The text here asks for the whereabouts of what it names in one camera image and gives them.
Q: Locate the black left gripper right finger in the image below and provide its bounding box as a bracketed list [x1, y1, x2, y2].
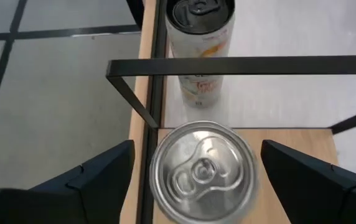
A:
[260, 139, 356, 224]

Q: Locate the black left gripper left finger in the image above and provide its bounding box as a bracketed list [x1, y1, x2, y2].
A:
[0, 139, 135, 224]

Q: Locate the silver cola can red script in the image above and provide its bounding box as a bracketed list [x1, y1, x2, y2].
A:
[149, 120, 259, 224]

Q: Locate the white Peach Vibe Celsius can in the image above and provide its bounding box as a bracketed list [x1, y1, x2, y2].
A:
[164, 0, 237, 109]

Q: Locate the wooden shelf board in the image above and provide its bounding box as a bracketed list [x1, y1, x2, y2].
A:
[151, 127, 340, 224]

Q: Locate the black metal shelf rail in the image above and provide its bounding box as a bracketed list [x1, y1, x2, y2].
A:
[105, 55, 356, 135]

